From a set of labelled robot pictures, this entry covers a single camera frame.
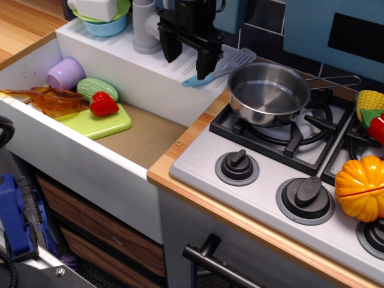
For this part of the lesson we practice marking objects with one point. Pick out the green plastic cutting board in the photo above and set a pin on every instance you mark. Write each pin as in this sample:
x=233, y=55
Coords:
x=96, y=127

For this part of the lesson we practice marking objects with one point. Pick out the black stove knob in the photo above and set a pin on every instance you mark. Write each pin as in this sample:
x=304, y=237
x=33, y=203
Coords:
x=237, y=168
x=305, y=201
x=370, y=237

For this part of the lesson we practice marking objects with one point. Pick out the blue clamp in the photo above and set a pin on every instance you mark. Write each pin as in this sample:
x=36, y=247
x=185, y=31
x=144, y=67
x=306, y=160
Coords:
x=23, y=217

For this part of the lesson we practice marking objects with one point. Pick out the purple plastic cup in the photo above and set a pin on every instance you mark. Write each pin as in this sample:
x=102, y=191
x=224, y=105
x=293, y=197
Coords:
x=66, y=74

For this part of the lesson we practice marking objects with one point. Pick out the upper wooden drawer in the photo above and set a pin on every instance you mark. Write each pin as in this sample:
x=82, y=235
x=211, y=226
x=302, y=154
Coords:
x=122, y=241

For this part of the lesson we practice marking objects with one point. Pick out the stainless steel pan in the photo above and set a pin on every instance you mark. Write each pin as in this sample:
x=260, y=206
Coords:
x=271, y=95

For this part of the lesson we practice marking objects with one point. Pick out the left black stove knob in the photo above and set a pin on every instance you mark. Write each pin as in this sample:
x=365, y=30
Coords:
x=237, y=168

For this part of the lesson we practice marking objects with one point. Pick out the right black stove knob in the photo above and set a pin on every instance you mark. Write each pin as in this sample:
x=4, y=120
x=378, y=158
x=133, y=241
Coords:
x=370, y=237

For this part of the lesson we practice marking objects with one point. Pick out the lower wooden drawer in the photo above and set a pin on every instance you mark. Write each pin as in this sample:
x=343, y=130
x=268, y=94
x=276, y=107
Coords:
x=125, y=274

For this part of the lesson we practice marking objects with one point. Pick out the grey spatula with blue handle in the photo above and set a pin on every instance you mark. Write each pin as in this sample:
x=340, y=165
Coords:
x=244, y=56

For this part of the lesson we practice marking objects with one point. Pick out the orange toy pumpkin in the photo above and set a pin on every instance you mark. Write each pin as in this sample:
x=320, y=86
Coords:
x=359, y=188

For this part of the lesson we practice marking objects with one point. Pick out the wooden drawer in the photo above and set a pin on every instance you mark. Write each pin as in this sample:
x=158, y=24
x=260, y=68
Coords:
x=122, y=241
x=125, y=274

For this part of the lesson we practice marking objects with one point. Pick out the red toy strawberry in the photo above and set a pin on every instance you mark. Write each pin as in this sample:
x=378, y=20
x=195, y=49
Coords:
x=102, y=104

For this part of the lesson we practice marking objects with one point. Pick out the black stove grate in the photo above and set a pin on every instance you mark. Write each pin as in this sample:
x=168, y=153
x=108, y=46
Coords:
x=325, y=135

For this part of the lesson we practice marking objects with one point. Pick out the blue toy microwave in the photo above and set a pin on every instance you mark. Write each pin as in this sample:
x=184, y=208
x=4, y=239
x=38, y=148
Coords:
x=343, y=34

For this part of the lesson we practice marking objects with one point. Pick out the black oven door handle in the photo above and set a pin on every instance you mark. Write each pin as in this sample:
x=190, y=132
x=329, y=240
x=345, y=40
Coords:
x=204, y=257

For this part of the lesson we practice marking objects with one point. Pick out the white plastic container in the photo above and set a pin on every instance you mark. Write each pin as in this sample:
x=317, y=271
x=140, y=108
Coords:
x=94, y=10

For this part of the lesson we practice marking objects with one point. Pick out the orange transparent measuring cup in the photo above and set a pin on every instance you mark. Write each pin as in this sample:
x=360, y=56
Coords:
x=50, y=101

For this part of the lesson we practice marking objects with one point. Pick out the white toy sink basin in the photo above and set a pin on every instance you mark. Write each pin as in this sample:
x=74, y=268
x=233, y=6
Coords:
x=109, y=172

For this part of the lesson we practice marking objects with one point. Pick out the green toy corn cob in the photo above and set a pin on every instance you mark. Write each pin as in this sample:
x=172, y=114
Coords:
x=89, y=86

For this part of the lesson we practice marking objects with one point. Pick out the yellow toy corn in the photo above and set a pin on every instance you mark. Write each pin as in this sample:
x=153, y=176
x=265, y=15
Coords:
x=368, y=100

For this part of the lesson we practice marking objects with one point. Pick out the light blue plastic bowl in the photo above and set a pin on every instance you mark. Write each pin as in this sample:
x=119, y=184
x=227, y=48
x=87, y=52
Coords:
x=106, y=29

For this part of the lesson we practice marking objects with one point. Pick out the red toy chili pepper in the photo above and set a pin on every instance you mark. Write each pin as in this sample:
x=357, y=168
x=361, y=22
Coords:
x=372, y=122

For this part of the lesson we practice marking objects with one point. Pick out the grey toy faucet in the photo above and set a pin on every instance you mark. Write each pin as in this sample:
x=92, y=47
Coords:
x=145, y=27

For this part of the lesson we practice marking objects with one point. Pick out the middle black stove knob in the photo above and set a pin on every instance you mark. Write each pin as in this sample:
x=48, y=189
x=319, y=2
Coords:
x=305, y=201

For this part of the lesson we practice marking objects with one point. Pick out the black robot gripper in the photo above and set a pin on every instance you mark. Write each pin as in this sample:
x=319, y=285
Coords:
x=191, y=23

